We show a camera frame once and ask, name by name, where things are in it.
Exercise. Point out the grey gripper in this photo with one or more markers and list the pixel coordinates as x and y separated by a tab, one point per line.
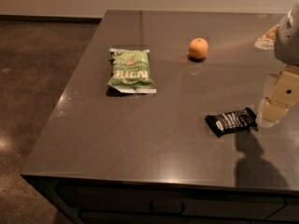
288	42

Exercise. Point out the black rxbar chocolate bar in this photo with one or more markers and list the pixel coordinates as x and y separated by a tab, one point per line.
232	122

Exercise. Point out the green jalapeno chip bag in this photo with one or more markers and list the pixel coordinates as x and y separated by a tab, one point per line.
131	71

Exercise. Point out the white snack package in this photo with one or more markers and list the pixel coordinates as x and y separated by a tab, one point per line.
267	41

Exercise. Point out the orange fruit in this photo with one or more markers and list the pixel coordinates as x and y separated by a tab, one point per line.
198	48

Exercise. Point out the dark counter drawer front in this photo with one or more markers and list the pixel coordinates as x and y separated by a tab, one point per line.
95	202

